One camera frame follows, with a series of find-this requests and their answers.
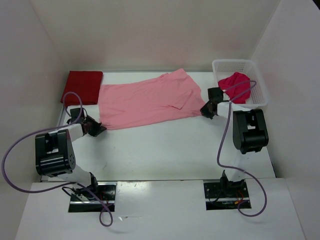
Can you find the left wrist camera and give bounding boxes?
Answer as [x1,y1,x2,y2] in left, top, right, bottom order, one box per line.
[67,107,85,125]

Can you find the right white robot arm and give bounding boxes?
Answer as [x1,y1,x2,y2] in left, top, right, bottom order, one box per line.
[200,100,269,199]

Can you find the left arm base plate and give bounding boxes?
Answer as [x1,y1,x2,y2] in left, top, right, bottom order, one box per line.
[68,182,117,213]

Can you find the crimson t shirt in basket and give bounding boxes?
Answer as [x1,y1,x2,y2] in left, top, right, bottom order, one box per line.
[218,72,251,104]

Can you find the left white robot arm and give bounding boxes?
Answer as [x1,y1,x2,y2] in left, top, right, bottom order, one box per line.
[35,116,107,200]

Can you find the white plastic basket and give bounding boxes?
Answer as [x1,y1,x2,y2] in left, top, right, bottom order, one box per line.
[212,59,268,109]

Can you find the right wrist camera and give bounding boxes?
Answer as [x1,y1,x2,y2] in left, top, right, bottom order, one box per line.
[207,87,224,102]

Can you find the dark red t shirt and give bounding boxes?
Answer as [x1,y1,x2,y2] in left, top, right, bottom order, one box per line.
[60,71,103,107]

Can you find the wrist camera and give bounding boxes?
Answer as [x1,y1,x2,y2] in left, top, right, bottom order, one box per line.
[207,87,224,102]
[67,107,85,125]

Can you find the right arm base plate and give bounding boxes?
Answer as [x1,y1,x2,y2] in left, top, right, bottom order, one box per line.
[203,180,252,211]

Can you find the pink t shirt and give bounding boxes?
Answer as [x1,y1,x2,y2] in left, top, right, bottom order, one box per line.
[98,68,205,130]

